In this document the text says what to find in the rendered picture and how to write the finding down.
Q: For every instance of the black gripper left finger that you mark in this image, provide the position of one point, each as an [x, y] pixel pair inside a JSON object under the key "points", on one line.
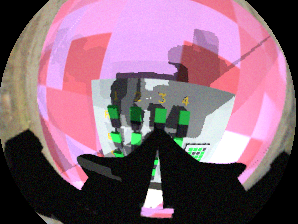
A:
{"points": [[132, 172]]}

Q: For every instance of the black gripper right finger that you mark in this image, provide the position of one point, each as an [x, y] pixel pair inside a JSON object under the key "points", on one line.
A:
{"points": [[181, 173]]}

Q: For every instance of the light grey switch panel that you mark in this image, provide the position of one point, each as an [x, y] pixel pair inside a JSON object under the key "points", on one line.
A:
{"points": [[127, 111]]}

